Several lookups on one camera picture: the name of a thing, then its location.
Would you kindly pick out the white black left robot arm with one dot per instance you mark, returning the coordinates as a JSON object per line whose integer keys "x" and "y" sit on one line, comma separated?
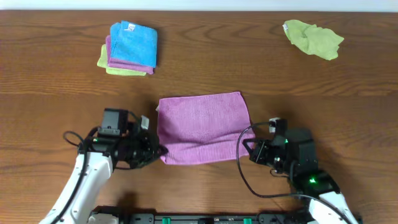
{"x": 75, "y": 204}

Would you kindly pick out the crumpled green cloth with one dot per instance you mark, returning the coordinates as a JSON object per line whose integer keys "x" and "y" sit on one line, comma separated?
{"x": 313, "y": 40}

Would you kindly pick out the light green folded cloth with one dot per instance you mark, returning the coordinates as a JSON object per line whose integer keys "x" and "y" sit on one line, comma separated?
{"x": 103, "y": 63}

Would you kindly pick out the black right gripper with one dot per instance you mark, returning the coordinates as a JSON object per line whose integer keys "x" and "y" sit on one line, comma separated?
{"x": 257, "y": 155}

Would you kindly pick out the purple folded cloth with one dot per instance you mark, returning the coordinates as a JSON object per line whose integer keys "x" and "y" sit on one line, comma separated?
{"x": 120, "y": 64}

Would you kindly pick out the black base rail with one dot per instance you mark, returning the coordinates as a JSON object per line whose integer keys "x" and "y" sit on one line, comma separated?
{"x": 147, "y": 218}

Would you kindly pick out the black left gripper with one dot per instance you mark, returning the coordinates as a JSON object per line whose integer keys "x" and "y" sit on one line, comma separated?
{"x": 148, "y": 149}

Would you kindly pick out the purple microfiber cloth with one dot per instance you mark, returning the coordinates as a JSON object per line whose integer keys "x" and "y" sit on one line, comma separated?
{"x": 201, "y": 129}

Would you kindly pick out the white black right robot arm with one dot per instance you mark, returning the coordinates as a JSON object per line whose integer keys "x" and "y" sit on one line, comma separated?
{"x": 324, "y": 202}

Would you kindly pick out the blue folded cloth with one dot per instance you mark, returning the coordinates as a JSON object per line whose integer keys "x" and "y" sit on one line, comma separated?
{"x": 134, "y": 43}

